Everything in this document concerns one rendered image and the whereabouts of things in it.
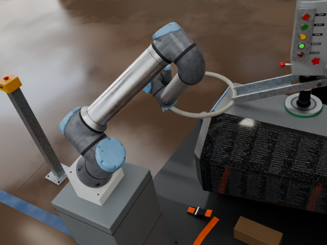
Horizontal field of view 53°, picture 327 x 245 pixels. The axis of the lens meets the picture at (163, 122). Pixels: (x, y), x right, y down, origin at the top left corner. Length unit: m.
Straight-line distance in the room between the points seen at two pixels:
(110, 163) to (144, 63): 0.47
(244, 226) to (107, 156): 1.25
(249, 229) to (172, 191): 0.72
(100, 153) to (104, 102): 0.23
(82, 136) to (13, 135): 2.50
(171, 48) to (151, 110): 2.30
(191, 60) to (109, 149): 0.55
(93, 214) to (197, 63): 0.92
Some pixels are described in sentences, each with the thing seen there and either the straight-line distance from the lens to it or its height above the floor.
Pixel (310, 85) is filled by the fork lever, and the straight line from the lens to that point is 2.06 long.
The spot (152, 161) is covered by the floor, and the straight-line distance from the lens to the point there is 3.04.
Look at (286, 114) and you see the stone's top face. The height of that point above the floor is 0.83.
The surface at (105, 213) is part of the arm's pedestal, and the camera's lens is 1.74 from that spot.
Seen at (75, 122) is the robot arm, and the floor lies 1.31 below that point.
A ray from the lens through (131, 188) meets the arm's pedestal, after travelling 1.79.
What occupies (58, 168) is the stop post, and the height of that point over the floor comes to 0.10.
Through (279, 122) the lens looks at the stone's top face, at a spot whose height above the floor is 0.83.
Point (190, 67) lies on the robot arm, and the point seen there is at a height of 1.52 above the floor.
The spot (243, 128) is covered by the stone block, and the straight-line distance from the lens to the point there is 2.11.
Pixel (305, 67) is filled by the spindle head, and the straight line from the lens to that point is 1.93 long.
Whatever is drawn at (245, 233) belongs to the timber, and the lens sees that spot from 2.40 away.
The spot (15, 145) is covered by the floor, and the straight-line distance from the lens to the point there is 3.85.
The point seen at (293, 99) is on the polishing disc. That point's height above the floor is 0.85.
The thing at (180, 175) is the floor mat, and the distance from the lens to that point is 2.87.
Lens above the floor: 2.22
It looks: 41 degrees down
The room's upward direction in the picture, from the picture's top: 12 degrees counter-clockwise
